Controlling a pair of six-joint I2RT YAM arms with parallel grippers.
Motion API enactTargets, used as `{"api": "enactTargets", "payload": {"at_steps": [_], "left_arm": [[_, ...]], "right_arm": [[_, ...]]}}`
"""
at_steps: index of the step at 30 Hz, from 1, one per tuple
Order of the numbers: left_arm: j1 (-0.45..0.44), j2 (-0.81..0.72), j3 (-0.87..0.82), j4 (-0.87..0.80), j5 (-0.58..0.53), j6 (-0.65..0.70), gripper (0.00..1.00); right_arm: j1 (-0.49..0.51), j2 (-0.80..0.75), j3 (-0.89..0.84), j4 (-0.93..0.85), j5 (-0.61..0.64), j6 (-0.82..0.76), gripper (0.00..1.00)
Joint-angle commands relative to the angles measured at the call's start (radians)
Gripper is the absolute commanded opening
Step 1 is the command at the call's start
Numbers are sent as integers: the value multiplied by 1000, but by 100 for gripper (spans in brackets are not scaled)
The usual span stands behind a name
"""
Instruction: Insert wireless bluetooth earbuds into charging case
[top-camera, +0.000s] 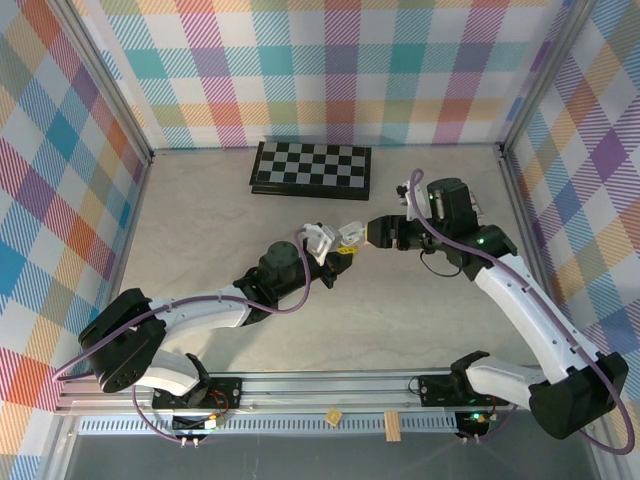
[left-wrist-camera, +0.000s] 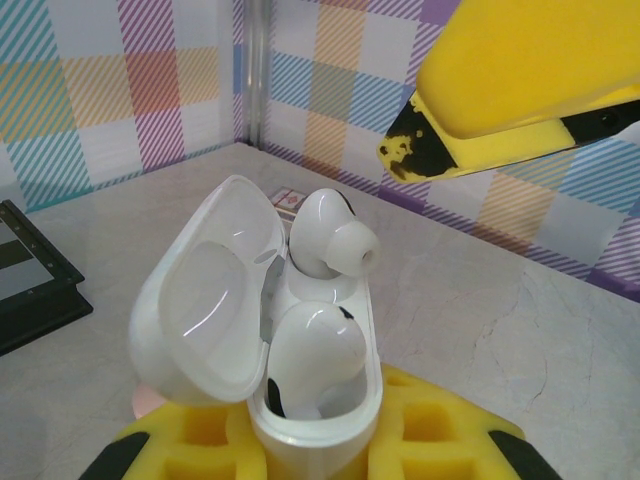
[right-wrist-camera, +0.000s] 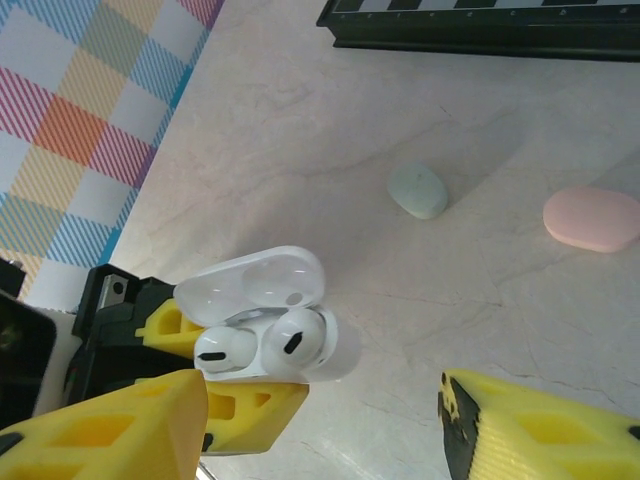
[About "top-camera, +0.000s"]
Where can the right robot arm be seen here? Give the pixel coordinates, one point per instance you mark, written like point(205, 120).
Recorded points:
point(530, 320)

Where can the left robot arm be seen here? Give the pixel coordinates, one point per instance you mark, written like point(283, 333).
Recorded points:
point(200, 315)

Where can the black and white chessboard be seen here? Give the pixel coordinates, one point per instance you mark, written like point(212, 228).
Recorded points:
point(310, 170)

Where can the small yellow square part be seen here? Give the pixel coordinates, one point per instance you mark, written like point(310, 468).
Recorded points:
point(333, 417)

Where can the left controller board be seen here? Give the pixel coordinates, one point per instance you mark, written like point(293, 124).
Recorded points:
point(197, 424)

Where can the controller board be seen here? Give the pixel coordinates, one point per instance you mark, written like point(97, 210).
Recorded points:
point(197, 424)
point(472, 422)

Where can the small wooden block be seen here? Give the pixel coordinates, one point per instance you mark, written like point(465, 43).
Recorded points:
point(393, 426)

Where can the right controller board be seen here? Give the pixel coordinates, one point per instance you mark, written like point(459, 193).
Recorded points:
point(472, 422)

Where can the aluminium side rail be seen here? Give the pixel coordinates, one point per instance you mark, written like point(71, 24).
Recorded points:
point(520, 200)
point(131, 215)

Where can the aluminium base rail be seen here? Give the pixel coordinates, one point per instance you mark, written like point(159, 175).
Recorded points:
point(325, 390)

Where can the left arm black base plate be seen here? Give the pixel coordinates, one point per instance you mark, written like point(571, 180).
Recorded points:
point(227, 392)

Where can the aluminium frame post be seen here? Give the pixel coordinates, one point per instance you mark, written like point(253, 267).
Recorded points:
point(545, 75)
point(114, 85)

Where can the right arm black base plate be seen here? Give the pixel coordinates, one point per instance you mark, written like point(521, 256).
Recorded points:
point(435, 390)

